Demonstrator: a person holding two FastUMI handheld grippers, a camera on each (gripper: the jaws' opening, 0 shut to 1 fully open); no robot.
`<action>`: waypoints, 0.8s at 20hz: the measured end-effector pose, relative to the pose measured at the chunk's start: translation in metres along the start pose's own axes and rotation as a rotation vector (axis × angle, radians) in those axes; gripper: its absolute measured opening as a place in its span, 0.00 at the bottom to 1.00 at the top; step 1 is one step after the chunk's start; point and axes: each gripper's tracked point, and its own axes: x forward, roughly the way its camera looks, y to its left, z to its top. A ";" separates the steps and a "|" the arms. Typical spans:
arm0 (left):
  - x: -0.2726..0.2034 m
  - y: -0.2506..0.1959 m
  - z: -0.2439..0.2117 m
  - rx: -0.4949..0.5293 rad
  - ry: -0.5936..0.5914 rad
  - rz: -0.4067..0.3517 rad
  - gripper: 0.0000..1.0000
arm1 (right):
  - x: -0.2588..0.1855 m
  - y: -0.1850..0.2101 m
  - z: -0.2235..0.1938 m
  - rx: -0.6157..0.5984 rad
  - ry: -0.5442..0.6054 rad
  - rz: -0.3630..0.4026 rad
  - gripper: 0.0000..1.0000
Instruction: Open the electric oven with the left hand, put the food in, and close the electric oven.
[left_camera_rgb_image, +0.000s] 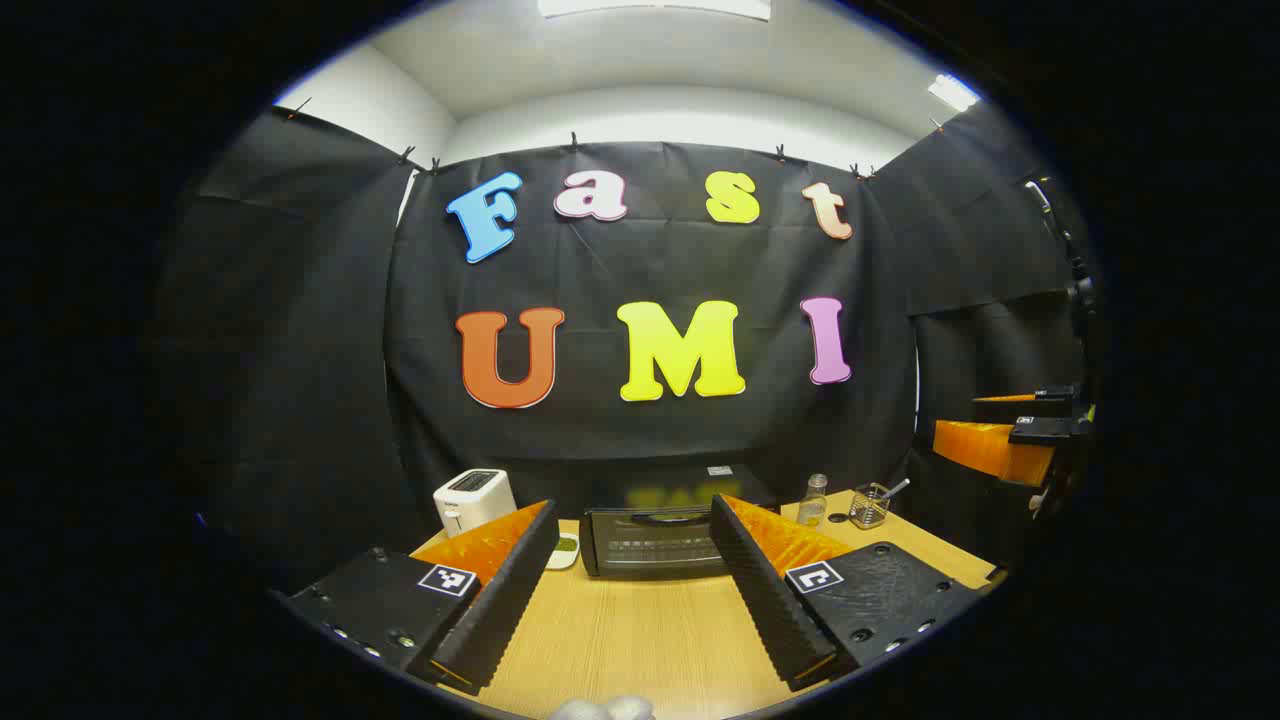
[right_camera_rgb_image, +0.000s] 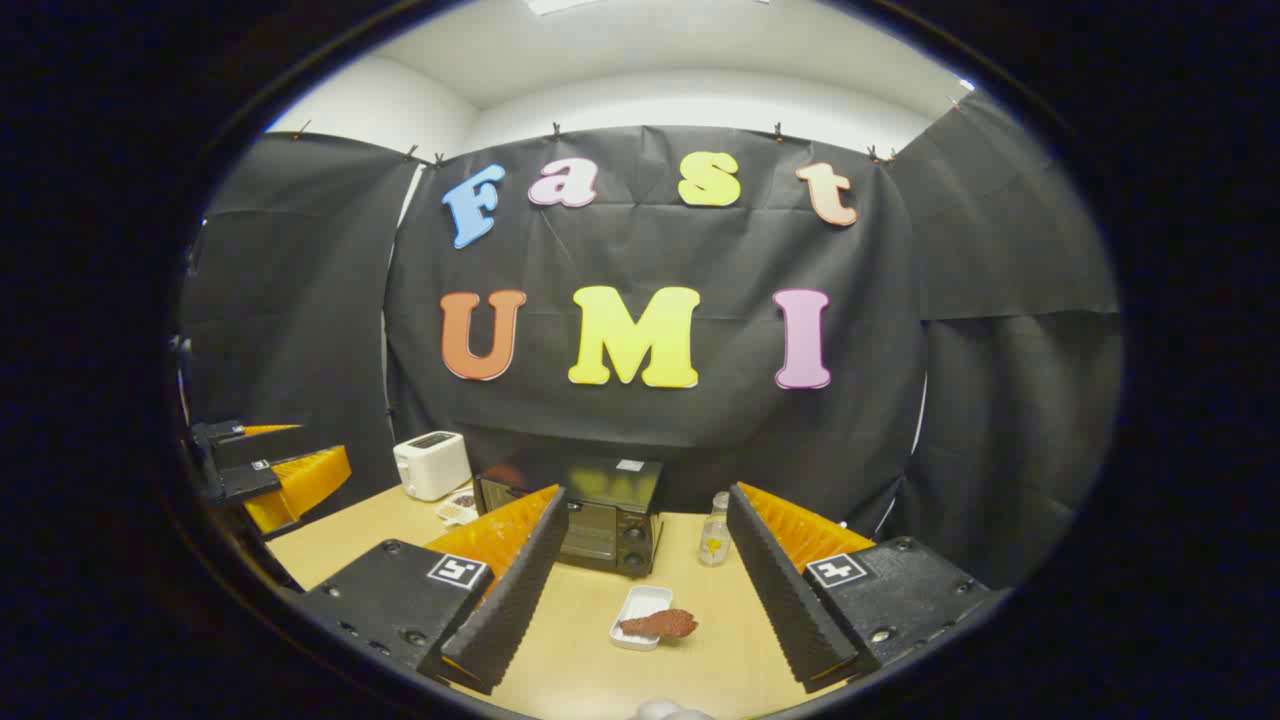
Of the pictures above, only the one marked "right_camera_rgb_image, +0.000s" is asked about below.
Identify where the white rectangular dish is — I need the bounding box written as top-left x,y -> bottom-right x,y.
609,585 -> 674,652

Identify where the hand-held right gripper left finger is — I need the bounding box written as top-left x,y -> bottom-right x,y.
300,484 -> 571,696

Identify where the black electric oven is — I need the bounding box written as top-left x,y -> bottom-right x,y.
473,457 -> 666,579

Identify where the clear bottle with yellow label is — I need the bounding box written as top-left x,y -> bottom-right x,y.
698,491 -> 732,568

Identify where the brown meat piece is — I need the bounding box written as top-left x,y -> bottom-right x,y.
618,608 -> 699,641

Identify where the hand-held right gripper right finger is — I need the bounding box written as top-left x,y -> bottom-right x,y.
726,482 -> 1001,694

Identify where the white toaster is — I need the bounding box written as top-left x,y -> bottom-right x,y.
393,431 -> 473,502

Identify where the black backdrop cloth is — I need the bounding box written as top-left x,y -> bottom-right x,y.
180,90 -> 1123,591

